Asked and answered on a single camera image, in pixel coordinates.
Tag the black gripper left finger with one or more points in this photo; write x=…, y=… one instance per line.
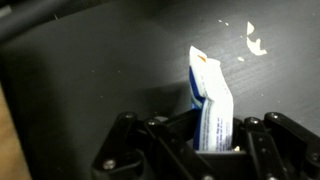
x=133, y=156

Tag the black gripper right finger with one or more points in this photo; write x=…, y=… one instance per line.
x=283, y=146

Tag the white tube with blue print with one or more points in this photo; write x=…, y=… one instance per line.
x=213, y=100

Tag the brown cardboard panel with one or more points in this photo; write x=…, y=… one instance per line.
x=11, y=146

